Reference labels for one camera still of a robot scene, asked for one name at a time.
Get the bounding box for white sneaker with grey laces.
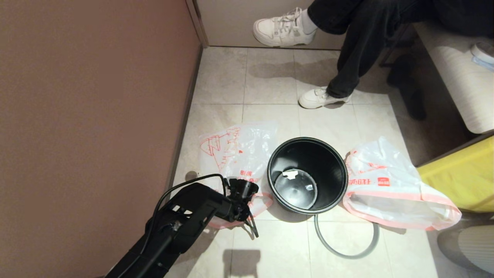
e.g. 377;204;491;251
253;7;318;48

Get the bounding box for beige upholstered bench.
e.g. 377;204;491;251
411;21;494;135

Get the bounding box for black round trash bin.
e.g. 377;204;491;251
267;137;349;215

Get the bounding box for grey ribbed rounded object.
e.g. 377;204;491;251
437;225;494;275

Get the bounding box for plain white sneaker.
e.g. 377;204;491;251
298;87;352;110

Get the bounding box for white red plastic bag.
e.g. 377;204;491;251
199;123;279;229

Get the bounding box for grey-brown door frame post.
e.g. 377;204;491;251
185;0;210;49

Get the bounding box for white round object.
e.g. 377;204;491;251
470;41;494;65

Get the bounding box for black bench leg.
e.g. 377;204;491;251
387;54;427;121

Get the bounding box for white sock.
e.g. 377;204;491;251
300;9;318;35

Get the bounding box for black trousers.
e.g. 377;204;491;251
308;0;494;99

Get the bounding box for yellow plastic bag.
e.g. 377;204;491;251
417;135;494;214

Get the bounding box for grey bin retaining ring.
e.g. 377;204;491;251
314;214;380;260

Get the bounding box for used white pink-rimmed trash bag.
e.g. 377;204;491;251
343;136;462;231

